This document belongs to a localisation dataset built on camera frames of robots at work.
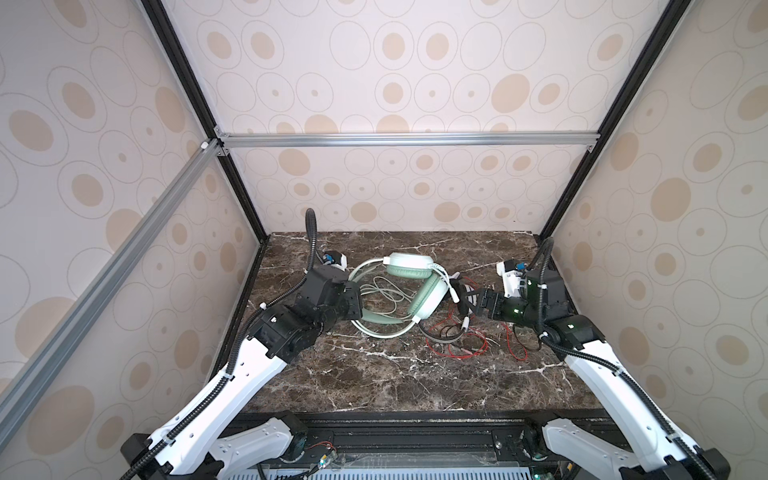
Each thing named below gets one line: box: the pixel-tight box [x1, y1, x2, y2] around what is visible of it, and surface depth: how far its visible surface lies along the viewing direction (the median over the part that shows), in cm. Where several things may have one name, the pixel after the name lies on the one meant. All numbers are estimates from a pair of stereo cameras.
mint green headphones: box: [349, 252, 460, 339], surface depth 62 cm
